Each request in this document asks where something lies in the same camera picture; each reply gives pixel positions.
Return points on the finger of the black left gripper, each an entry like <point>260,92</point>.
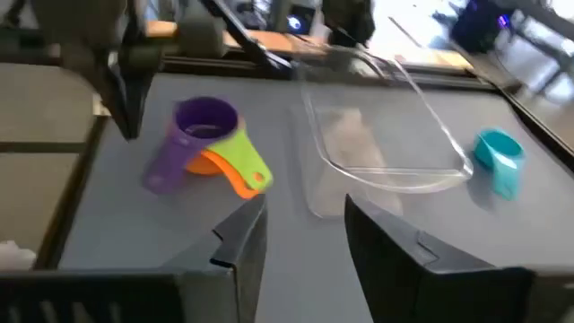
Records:
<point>132,107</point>

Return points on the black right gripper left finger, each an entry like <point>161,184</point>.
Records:
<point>249,251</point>

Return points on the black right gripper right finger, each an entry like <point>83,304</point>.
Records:
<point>403,278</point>

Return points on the purple measuring cup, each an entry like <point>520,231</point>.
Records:
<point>179,148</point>

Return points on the green measuring cup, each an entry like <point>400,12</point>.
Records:
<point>242,157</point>

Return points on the teal measuring cup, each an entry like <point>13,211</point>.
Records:
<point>504,170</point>

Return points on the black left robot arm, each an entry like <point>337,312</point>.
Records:
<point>347,20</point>

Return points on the clear plastic basket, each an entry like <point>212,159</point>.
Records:
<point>350,139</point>

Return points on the black device with glowing logo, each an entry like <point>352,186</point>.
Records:
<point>305,18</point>

